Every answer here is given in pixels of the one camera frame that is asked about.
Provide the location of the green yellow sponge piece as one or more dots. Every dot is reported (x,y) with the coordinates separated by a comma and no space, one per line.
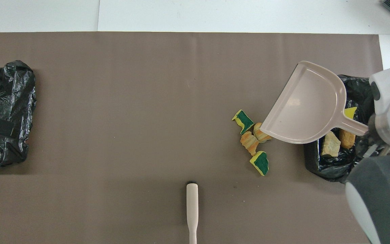
(260,163)
(244,120)

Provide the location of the striped toy bread piece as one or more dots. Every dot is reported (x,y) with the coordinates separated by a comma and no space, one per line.
(331,145)

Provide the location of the beige plastic dustpan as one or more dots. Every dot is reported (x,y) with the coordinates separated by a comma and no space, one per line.
(306,105)

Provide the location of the small toy croissant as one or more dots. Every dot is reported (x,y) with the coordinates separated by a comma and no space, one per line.
(249,143)
(261,134)

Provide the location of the brown toy bread roll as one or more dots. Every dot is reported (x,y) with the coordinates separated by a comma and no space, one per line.
(347,139)

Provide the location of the black bag lined bin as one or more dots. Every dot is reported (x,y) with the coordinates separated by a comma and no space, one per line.
(8,88)
(330,169)

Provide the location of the beige hand brush black bristles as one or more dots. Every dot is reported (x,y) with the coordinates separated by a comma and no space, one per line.
(192,203)

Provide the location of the brown paper table mat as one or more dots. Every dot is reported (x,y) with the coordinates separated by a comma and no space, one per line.
(113,67)

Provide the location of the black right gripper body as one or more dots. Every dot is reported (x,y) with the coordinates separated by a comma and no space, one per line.
(369,145)

